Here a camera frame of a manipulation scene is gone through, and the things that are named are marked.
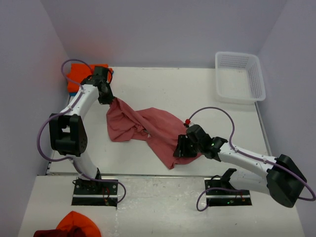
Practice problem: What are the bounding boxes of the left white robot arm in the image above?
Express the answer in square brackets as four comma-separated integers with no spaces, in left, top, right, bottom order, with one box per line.
[49,66,114,194]

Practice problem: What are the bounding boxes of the pink t shirt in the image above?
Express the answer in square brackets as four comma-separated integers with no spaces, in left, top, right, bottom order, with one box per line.
[106,98,201,169]

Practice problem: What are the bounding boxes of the folded orange t shirt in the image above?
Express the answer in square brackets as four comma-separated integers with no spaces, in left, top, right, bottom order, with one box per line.
[66,63,113,92]

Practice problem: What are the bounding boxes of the orange cloth at front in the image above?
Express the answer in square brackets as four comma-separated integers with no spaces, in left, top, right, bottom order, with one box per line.
[56,211,102,237]

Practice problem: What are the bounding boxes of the white plastic basket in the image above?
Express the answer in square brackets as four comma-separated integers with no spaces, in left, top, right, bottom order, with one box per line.
[215,51,266,105]

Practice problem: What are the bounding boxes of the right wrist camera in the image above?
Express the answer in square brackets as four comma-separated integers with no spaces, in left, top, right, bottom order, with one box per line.
[184,119,194,128]

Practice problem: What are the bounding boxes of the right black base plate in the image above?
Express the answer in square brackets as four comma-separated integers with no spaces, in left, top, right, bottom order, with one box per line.
[204,175,252,207]

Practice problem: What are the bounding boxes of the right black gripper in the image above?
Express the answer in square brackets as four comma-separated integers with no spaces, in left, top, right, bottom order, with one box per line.
[173,134,203,158]

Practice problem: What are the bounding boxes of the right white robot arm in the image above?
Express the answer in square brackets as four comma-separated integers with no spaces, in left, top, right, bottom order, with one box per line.
[173,124,307,208]

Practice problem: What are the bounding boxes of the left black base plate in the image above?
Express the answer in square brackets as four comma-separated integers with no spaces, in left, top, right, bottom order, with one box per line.
[71,178,118,207]

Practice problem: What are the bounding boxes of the dark red cloth at front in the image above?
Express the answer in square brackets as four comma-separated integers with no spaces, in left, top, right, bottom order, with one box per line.
[33,227,86,237]

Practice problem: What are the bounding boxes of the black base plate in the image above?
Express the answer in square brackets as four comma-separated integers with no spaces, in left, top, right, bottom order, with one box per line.
[204,175,252,207]
[71,178,118,207]

